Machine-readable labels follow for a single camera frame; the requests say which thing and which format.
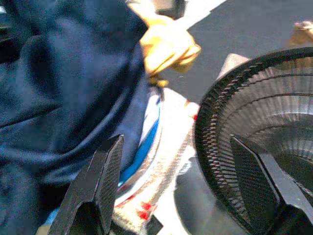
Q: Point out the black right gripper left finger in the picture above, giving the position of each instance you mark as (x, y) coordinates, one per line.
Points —
(93, 191)

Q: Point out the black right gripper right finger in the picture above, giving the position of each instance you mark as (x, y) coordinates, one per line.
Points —
(264, 186)

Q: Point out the navy and light blue jacket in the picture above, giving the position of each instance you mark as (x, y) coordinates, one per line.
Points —
(73, 85)

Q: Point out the black fan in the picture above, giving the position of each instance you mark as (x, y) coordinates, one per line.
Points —
(220, 117)

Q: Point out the white printed bag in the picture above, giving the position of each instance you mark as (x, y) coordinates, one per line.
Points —
(171, 147)

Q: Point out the brown cardboard box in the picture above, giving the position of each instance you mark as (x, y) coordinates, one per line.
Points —
(303, 34)

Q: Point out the dark grey floor mat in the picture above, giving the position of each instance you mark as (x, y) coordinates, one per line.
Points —
(244, 29)

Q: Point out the yellow garment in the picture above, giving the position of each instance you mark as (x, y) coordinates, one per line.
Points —
(166, 46)

